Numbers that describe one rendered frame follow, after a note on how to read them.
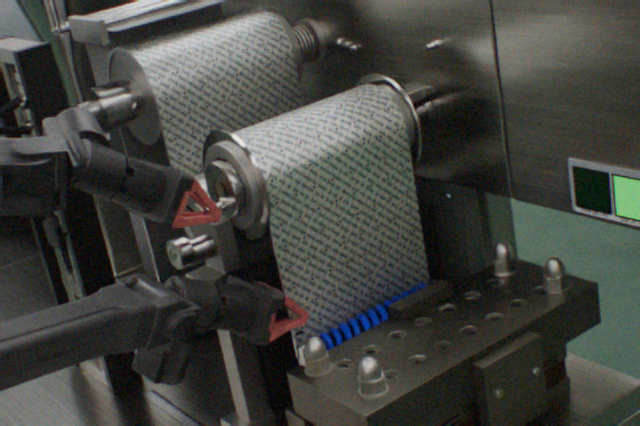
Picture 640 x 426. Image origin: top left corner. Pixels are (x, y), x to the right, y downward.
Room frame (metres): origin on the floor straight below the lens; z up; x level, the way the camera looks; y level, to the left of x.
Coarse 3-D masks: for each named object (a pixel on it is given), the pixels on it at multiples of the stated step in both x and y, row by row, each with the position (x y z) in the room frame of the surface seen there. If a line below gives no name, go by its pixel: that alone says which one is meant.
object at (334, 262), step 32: (384, 192) 1.31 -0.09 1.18; (416, 192) 1.34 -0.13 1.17; (288, 224) 1.23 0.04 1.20; (320, 224) 1.25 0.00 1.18; (352, 224) 1.28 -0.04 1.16; (384, 224) 1.31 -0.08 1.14; (416, 224) 1.34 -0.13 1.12; (288, 256) 1.22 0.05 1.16; (320, 256) 1.25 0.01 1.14; (352, 256) 1.27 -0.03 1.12; (384, 256) 1.30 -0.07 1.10; (416, 256) 1.33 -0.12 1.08; (288, 288) 1.22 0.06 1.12; (320, 288) 1.24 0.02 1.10; (352, 288) 1.27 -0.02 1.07; (384, 288) 1.30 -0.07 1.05; (320, 320) 1.24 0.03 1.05
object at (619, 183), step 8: (616, 184) 1.15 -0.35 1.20; (624, 184) 1.14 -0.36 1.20; (632, 184) 1.13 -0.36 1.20; (616, 192) 1.15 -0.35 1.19; (624, 192) 1.14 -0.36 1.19; (632, 192) 1.13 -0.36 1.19; (616, 200) 1.15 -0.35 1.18; (624, 200) 1.14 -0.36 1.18; (632, 200) 1.13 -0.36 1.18; (616, 208) 1.15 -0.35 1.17; (624, 208) 1.14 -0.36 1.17; (632, 208) 1.14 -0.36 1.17; (632, 216) 1.14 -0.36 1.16
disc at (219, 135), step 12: (216, 132) 1.27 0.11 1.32; (228, 132) 1.25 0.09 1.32; (204, 144) 1.31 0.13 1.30; (228, 144) 1.25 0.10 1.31; (240, 144) 1.23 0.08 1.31; (204, 156) 1.31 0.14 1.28; (252, 156) 1.22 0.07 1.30; (252, 168) 1.21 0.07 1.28; (264, 192) 1.20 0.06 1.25; (264, 204) 1.21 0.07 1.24; (264, 216) 1.21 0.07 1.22; (252, 228) 1.24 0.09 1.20; (264, 228) 1.22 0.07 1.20
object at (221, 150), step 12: (408, 132) 1.35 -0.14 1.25; (216, 144) 1.27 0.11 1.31; (216, 156) 1.27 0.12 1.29; (228, 156) 1.24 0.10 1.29; (240, 156) 1.23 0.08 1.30; (204, 168) 1.30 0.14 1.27; (240, 168) 1.22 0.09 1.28; (252, 180) 1.21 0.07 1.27; (252, 192) 1.21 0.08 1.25; (252, 204) 1.22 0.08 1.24; (240, 216) 1.25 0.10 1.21; (252, 216) 1.22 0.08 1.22; (240, 228) 1.25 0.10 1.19
